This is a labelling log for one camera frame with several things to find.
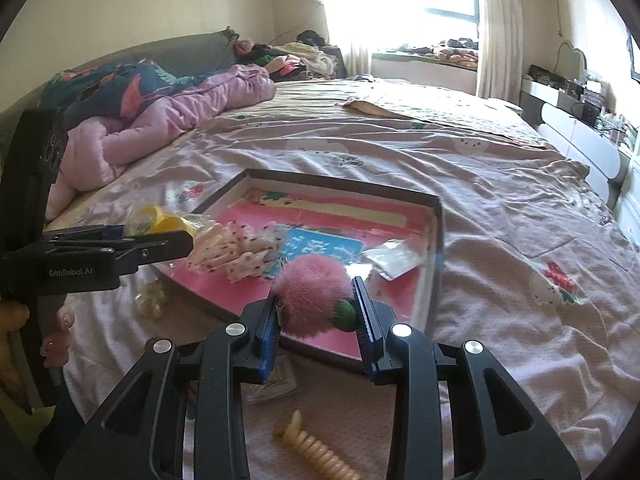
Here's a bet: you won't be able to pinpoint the dark floral duvet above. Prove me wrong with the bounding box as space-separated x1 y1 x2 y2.
38 58 207 128

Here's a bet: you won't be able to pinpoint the person left hand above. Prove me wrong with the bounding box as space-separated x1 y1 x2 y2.
0 301 75 403

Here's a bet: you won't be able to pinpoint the heart shaped mirror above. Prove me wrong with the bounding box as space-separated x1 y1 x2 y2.
553 42 587 82

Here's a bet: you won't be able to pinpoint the beige spiral hair tie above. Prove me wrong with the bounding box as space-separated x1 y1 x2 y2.
273 408 364 480

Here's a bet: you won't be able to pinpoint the pink fluffy pompom clip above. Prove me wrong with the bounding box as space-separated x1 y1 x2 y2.
271 255 358 338

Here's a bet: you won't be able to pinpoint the white drawer dresser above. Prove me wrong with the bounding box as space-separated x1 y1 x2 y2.
613 157 640 247

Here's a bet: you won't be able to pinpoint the bag of yellow rings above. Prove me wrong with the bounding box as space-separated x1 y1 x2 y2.
124 205 216 238

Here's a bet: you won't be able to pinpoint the grey padded headboard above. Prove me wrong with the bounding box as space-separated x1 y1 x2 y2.
1 27 239 162

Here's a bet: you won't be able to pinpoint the polka dot fabric bow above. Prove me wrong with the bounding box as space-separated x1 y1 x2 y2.
186 221 288 283

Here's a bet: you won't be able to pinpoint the pearl flower hair clip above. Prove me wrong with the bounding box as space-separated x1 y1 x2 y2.
134 280 168 320

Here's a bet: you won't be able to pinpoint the pink quilted blanket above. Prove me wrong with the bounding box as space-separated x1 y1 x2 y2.
46 65 276 221

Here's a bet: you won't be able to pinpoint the clothes on window sill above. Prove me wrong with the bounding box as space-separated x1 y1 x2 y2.
390 38 480 70

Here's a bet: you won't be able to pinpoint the cream window curtain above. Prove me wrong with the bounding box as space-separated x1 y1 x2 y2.
476 0 524 103

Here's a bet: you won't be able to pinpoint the white vanity desk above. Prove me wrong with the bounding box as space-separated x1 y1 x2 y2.
520 65 630 209

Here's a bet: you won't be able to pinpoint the pile of clothes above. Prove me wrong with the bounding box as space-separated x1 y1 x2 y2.
233 30 348 82

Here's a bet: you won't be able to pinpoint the clear case with hairpins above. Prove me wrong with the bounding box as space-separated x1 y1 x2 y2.
242 356 298 404

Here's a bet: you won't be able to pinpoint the dark shallow cardboard box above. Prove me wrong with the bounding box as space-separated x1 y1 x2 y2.
154 169 444 370

